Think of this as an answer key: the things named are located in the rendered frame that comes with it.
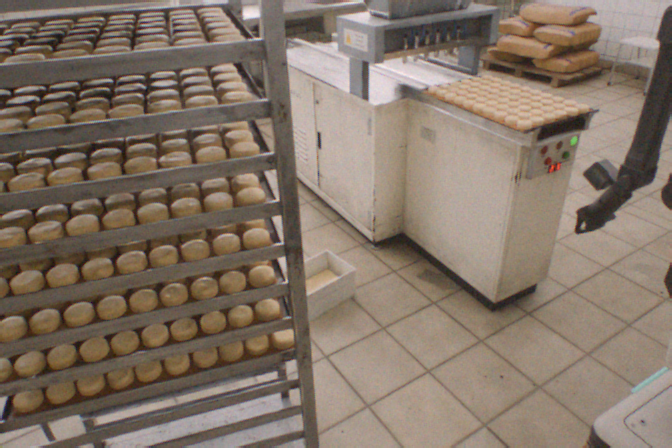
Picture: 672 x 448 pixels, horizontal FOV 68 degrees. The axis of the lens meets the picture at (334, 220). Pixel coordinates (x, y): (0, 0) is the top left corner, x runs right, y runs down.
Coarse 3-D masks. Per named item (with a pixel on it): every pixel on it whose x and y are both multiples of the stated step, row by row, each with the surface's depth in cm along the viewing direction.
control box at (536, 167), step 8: (552, 136) 188; (560, 136) 188; (568, 136) 188; (576, 136) 190; (536, 144) 182; (544, 144) 183; (552, 144) 185; (568, 144) 190; (576, 144) 193; (536, 152) 183; (552, 152) 188; (560, 152) 190; (528, 160) 187; (536, 160) 185; (544, 160) 187; (552, 160) 190; (560, 160) 192; (568, 160) 195; (528, 168) 188; (536, 168) 187; (544, 168) 190; (560, 168) 194; (528, 176) 189; (536, 176) 189
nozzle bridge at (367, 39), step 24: (360, 24) 218; (384, 24) 211; (408, 24) 216; (432, 24) 232; (456, 24) 239; (480, 24) 245; (360, 48) 223; (384, 48) 225; (408, 48) 229; (432, 48) 232; (480, 48) 256; (360, 72) 229; (360, 96) 235
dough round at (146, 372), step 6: (138, 366) 103; (144, 366) 103; (150, 366) 103; (156, 366) 103; (138, 372) 102; (144, 372) 102; (150, 372) 102; (156, 372) 102; (138, 378) 102; (144, 378) 102; (150, 378) 102
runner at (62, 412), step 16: (288, 352) 105; (224, 368) 102; (240, 368) 103; (256, 368) 105; (160, 384) 99; (176, 384) 100; (192, 384) 102; (96, 400) 96; (112, 400) 97; (128, 400) 99; (32, 416) 94; (48, 416) 95; (64, 416) 96; (0, 432) 93
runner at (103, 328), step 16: (256, 288) 95; (272, 288) 96; (288, 288) 97; (192, 304) 92; (208, 304) 93; (224, 304) 94; (240, 304) 95; (112, 320) 89; (128, 320) 89; (144, 320) 91; (160, 320) 92; (48, 336) 86; (64, 336) 87; (80, 336) 88; (96, 336) 89; (0, 352) 85; (16, 352) 86
